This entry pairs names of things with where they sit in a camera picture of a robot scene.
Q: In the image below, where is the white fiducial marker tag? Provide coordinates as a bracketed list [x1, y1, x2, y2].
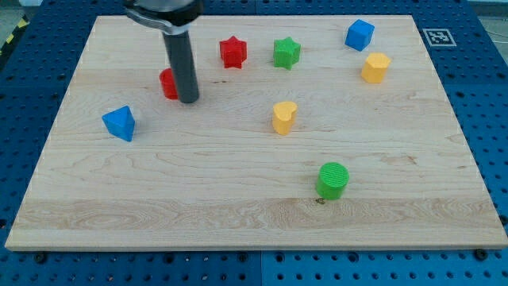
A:
[422, 28, 456, 47]

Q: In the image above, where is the blue triangle block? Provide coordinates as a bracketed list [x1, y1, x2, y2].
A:
[102, 106, 136, 141]

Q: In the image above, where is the yellow heart block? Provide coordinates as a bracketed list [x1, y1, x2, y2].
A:
[272, 101, 298, 135]

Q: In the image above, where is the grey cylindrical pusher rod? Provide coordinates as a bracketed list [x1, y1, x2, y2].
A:
[163, 31, 199, 103]

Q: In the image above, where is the green star block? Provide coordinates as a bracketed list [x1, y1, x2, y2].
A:
[273, 37, 301, 70]

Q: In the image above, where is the blue cube block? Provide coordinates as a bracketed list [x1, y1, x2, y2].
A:
[345, 19, 375, 52]

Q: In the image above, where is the wooden board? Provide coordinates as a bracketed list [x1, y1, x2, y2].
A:
[6, 15, 507, 252]

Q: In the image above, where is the green cylinder block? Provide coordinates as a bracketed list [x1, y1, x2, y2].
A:
[315, 162, 349, 200]

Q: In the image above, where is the red star block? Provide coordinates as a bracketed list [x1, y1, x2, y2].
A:
[219, 36, 247, 69]

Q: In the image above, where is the red cylinder block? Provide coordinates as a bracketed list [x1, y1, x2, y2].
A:
[159, 68, 179, 100]

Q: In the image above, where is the yellow hexagon block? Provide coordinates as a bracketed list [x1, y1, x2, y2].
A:
[360, 52, 391, 83]

